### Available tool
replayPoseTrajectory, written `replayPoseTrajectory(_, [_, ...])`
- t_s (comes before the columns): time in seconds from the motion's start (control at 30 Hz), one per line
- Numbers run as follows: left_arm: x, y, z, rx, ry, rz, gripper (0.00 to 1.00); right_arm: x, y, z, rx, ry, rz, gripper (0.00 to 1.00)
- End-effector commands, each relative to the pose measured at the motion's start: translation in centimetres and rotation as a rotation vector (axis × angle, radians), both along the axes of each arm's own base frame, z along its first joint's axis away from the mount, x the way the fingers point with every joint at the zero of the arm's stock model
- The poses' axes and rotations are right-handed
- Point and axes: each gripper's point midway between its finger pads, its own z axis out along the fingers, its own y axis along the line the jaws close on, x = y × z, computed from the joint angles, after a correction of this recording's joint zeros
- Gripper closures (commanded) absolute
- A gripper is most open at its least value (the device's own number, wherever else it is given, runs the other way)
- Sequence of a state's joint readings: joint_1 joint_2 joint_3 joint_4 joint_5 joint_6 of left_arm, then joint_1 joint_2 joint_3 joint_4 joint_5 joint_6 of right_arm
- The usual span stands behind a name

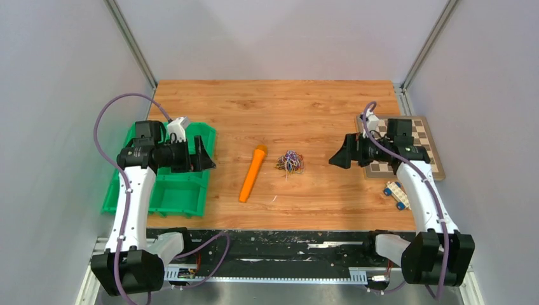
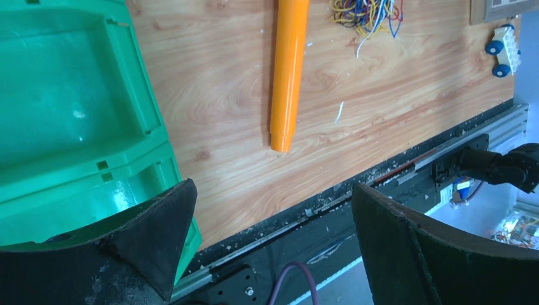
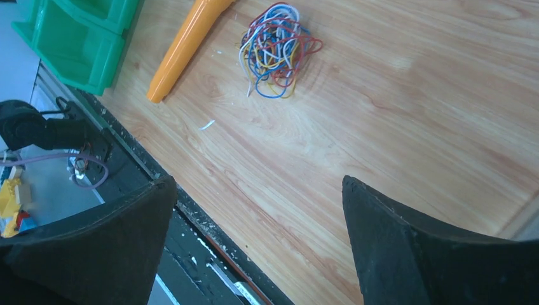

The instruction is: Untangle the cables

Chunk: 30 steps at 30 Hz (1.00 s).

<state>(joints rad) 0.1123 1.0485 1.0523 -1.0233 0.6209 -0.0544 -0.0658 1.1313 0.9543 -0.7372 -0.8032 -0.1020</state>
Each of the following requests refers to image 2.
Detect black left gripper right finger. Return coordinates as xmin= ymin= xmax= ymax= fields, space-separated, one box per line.
xmin=351 ymin=184 xmax=538 ymax=304

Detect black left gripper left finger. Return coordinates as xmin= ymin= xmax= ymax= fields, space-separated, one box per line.
xmin=1 ymin=179 xmax=197 ymax=304

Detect colourful wire bundle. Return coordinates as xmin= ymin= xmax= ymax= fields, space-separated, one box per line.
xmin=329 ymin=0 xmax=405 ymax=59

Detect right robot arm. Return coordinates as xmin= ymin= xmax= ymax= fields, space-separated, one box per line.
xmin=433 ymin=143 xmax=538 ymax=194

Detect green plastic compartment bin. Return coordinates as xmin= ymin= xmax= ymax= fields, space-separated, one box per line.
xmin=0 ymin=0 xmax=203 ymax=285

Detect white toy car blue wheels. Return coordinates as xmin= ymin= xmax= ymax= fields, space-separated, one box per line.
xmin=484 ymin=24 xmax=521 ymax=78

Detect wooden chessboard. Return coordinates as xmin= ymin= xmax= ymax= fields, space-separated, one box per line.
xmin=469 ymin=0 xmax=538 ymax=25

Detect orange toy microphone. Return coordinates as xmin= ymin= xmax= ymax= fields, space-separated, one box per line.
xmin=269 ymin=0 xmax=310 ymax=153

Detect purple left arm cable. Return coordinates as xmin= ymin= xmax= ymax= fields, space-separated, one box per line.
xmin=268 ymin=261 xmax=320 ymax=305

